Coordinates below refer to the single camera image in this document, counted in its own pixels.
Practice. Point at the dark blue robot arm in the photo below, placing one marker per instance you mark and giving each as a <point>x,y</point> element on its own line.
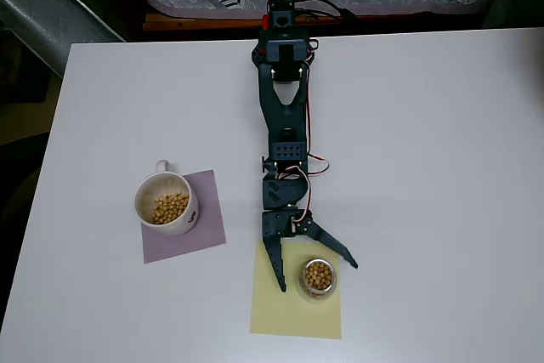
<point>285,116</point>

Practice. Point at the glass jar of soybeans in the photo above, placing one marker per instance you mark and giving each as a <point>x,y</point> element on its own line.
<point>319,278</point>

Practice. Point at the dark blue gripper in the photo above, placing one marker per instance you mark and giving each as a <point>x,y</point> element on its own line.
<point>275,224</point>

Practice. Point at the silver foil duct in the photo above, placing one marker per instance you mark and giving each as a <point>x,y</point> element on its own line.
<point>47,10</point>

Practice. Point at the brown wooden bed frame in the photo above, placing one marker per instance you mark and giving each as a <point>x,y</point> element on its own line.
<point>204,23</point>

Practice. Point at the soybeans in mug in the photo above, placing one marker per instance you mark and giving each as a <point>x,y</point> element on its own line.
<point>171,208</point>

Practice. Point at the purple paper square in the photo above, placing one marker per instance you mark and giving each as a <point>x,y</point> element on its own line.
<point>208,218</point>

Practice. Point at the white mug with face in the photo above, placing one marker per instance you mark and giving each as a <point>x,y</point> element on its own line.
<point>170,227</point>

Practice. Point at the yellow paper square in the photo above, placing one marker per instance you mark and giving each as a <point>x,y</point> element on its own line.
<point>272,316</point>

